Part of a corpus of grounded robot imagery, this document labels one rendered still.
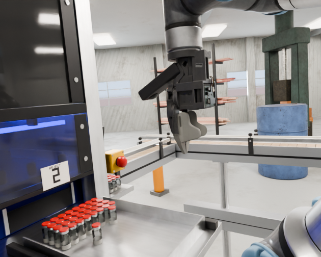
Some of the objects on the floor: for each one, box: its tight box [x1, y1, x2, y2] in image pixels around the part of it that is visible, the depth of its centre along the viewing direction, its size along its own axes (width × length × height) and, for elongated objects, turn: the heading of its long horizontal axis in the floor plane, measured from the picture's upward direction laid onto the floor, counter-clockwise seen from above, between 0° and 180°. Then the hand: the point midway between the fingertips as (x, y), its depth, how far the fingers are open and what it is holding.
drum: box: [256, 103, 308, 180], centre depth 363 cm, size 66×66×100 cm
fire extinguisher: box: [150, 166, 170, 197], centre depth 323 cm, size 24×25×55 cm
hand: (181, 147), depth 56 cm, fingers closed
